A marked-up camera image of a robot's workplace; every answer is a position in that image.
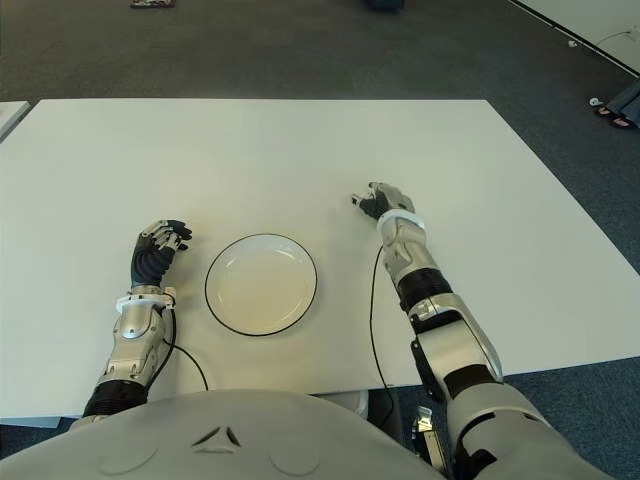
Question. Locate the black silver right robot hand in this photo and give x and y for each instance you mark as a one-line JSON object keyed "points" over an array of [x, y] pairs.
{"points": [[387, 200]]}

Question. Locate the colourful flat item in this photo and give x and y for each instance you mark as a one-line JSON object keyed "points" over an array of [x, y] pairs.
{"points": [[152, 3]]}

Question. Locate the person foot in sandal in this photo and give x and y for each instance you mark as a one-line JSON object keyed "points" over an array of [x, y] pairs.
{"points": [[614, 116]]}

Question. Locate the metal stand bracket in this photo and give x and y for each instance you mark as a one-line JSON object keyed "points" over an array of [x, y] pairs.
{"points": [[427, 440]]}

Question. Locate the white table with black edge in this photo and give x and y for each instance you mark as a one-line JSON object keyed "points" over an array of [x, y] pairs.
{"points": [[595, 25]]}

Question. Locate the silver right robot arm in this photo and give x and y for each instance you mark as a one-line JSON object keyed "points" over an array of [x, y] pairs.
{"points": [[435, 300]]}

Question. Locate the grey robot torso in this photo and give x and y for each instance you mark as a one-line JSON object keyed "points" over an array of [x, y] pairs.
{"points": [[225, 445]]}

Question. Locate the small white blue floor object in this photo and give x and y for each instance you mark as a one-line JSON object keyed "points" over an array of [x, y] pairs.
{"points": [[595, 101]]}

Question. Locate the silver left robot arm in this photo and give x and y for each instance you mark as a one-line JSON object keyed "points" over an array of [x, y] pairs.
{"points": [[132, 345]]}

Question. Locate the white plate with black rim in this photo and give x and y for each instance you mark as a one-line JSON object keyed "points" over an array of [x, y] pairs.
{"points": [[261, 285]]}

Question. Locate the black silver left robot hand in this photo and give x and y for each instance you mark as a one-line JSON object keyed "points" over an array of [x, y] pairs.
{"points": [[150, 257]]}

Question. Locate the white side table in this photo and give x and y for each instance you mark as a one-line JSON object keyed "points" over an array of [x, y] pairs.
{"points": [[10, 117]]}

